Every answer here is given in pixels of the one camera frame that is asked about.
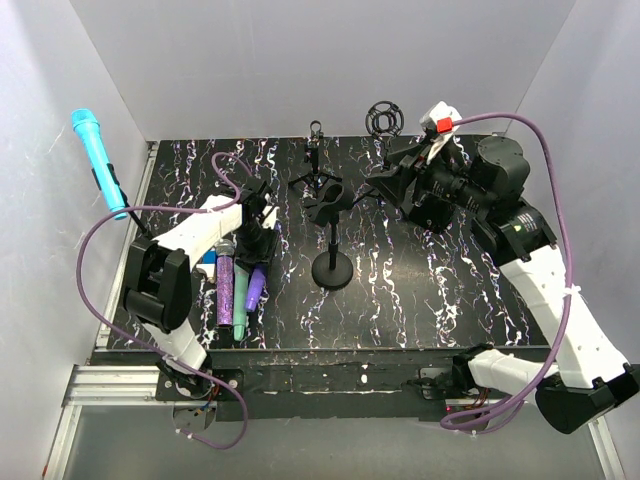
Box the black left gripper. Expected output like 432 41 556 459
235 222 279 279

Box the purple glitter microphone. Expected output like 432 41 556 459
215 239 235 327

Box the purple toy microphone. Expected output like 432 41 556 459
245 264 267 312

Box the mint green toy microphone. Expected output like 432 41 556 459
232 264 250 342

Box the black shock mount tripod stand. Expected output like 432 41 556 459
349 100 407 211

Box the black round base stand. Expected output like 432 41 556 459
128 210 150 237
303 180 354 291

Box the black slim tripod stand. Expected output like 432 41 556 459
288 120 342 194

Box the cyan toy microphone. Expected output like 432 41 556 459
71 108 127 220

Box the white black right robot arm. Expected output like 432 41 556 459
366 135 639 434

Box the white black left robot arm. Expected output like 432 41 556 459
121 179 279 400

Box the blue white toy block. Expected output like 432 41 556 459
195 249 217 283

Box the black angled box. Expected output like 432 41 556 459
406 193 456 234

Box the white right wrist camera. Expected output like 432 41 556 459
419 101 462 164

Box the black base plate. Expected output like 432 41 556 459
155 347 513 423

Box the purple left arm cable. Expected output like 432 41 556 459
75 152 256 451

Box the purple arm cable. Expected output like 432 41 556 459
75 152 256 451
439 112 574 434

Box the aluminium rail frame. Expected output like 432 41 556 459
44 366 625 479

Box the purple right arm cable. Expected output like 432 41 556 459
439 112 574 434

